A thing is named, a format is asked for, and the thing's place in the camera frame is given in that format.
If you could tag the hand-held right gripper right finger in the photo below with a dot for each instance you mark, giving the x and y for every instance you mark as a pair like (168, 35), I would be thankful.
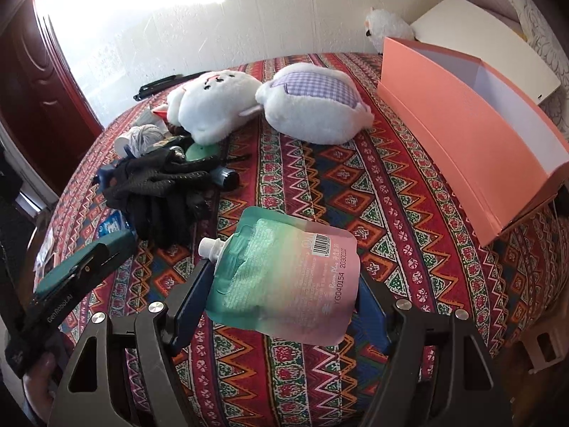
(370, 299)

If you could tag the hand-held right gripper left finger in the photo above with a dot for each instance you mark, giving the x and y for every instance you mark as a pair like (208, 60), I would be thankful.
(190, 304)

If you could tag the pastel green pink spout pouch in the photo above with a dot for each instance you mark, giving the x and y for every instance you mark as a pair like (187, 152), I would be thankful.
(284, 275)

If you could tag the white LED bulb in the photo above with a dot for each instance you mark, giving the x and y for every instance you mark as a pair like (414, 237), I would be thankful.
(122, 146)

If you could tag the orange cardboard box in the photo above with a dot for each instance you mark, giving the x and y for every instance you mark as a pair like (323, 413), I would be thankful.
(462, 142)

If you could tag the patterned cloth covered desktop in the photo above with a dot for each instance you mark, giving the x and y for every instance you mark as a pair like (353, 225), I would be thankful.
(355, 187)

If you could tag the person's left hand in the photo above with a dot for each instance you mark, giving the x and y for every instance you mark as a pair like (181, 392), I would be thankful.
(39, 387)

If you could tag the blue small carton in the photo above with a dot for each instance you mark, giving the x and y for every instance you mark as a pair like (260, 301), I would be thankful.
(111, 227)

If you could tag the black gloves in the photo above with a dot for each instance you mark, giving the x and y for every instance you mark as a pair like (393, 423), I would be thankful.
(155, 195)

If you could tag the dark blue cylinder bottle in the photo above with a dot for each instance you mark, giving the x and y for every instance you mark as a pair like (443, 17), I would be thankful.
(226, 178)

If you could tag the green round object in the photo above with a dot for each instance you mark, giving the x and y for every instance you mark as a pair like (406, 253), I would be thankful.
(200, 153)

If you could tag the white stool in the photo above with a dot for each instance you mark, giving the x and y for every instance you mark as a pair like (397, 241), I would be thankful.
(543, 347)

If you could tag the dark wooden door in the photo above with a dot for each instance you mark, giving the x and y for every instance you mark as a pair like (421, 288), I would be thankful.
(40, 89)

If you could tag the white plush purple checked toy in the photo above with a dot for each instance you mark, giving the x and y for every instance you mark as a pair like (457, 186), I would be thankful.
(311, 106)

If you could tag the white plush cat toy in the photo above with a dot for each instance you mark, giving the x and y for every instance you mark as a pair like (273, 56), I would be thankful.
(209, 102)

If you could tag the black pen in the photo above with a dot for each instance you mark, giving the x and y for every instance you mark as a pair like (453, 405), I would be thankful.
(162, 84)

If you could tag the small white plush bird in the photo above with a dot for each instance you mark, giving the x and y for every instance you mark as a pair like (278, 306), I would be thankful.
(386, 26)

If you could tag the white box lid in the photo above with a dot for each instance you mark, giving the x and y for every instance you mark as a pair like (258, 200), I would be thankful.
(489, 49)

